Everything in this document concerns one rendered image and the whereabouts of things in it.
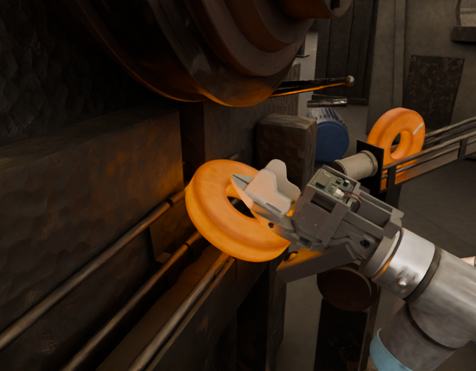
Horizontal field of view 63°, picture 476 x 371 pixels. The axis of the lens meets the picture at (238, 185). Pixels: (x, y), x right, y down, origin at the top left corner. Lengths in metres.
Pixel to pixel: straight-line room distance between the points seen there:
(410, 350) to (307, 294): 1.02
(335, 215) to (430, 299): 0.14
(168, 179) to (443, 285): 0.34
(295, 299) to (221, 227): 1.08
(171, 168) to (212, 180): 0.06
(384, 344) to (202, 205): 0.30
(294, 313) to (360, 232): 1.00
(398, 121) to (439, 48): 2.22
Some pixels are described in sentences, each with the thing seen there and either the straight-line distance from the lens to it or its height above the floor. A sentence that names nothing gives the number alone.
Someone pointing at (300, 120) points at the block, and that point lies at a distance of 0.72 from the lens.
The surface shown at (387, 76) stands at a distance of 3.23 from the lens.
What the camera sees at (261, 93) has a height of 0.89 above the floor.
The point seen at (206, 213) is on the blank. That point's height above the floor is 0.76.
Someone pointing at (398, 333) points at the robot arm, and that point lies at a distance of 0.55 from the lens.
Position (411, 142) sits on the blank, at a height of 0.71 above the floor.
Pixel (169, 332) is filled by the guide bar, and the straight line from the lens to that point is 0.40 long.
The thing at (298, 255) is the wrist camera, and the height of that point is 0.68.
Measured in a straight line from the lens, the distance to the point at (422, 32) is 3.14.
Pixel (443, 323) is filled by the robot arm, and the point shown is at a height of 0.67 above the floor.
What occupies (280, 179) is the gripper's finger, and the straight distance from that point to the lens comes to 0.51.
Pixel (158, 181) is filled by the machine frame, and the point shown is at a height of 0.79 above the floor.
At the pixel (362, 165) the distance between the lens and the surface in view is 0.86.
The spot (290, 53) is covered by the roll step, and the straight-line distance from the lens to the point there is 0.52.
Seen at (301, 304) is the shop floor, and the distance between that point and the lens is 1.50.
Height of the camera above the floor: 0.98
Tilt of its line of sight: 25 degrees down
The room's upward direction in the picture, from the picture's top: straight up
